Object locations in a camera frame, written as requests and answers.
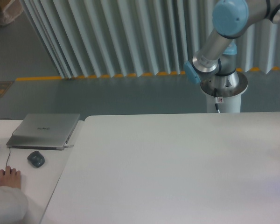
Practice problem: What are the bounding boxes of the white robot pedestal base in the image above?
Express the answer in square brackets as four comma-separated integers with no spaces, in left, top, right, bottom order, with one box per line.
[200,71,248,113]

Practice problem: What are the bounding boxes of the white sleeved forearm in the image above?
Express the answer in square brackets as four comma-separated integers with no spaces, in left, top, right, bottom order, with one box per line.
[0,186,28,224]

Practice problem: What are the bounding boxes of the white folding partition screen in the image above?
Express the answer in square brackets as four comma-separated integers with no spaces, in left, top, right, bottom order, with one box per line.
[21,0,280,78]

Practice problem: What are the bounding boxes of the silver closed laptop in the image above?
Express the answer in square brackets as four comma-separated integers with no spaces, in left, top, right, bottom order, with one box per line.
[7,113,80,150]

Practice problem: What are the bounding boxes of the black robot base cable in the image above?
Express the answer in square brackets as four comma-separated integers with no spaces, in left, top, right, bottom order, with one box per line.
[214,87,221,114]

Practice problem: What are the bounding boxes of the clear plastic bag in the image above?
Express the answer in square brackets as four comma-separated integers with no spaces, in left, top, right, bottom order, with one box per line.
[0,0,24,26]

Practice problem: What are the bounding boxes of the black mouse cable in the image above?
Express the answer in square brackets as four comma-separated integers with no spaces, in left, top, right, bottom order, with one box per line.
[0,118,22,167]

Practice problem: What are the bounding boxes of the person's hand on mouse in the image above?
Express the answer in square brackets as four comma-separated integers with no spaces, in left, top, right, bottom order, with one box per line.
[0,166,21,189]

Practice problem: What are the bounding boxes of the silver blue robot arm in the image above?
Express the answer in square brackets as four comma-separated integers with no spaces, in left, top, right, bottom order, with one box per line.
[183,0,280,84]

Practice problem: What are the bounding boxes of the dark earbuds case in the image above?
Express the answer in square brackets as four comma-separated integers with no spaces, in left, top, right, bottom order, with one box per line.
[27,151,45,168]

